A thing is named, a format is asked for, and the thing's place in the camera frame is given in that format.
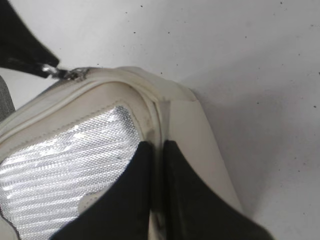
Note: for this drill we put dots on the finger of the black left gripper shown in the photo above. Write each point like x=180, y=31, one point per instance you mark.
x=20, y=50

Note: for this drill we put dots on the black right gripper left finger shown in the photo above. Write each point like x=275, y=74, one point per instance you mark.
x=122, y=213

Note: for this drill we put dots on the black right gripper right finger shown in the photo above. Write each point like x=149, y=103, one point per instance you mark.
x=194, y=212

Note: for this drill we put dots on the cream insulated lunch bag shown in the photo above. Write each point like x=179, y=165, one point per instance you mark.
x=63, y=150

